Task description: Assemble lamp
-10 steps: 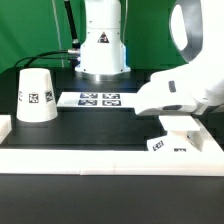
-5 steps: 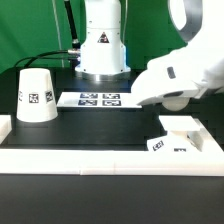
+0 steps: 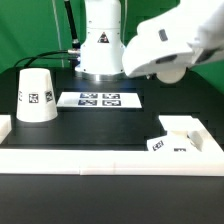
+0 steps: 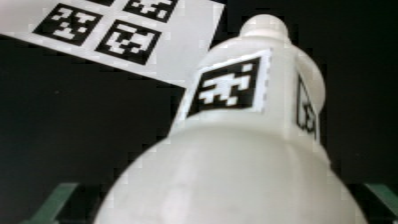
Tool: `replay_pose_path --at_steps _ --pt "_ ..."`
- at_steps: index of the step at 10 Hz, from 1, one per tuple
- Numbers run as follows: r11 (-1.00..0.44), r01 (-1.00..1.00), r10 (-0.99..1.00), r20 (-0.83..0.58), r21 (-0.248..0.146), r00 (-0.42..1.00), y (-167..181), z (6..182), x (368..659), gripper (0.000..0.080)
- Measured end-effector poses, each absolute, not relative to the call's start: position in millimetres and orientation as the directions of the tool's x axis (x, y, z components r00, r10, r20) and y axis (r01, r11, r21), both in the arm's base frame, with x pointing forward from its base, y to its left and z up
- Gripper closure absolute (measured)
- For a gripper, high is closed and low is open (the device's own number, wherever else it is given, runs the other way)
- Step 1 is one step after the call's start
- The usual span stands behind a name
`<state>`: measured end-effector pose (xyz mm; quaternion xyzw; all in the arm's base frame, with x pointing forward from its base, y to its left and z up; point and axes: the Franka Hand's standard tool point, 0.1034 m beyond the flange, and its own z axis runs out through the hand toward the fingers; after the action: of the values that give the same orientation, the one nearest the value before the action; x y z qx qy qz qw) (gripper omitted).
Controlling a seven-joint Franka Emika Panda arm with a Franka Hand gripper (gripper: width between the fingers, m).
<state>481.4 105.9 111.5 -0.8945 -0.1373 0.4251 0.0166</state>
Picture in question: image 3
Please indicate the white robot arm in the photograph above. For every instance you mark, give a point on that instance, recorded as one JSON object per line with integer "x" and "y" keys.
{"x": 101, "y": 53}

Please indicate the white lamp bulb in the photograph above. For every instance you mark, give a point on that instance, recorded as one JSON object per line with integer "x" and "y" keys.
{"x": 171, "y": 76}

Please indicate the white lamp shade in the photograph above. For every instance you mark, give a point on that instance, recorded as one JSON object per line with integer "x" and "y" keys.
{"x": 36, "y": 101}

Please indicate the white lamp base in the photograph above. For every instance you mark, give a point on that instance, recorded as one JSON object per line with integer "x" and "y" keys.
{"x": 177, "y": 137}

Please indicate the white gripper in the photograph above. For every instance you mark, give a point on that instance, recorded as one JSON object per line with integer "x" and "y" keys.
{"x": 162, "y": 43}

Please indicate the white marker sheet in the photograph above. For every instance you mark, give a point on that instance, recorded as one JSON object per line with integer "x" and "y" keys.
{"x": 99, "y": 100}

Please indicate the white foam border frame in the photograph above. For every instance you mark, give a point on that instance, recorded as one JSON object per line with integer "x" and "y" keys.
{"x": 208, "y": 162}

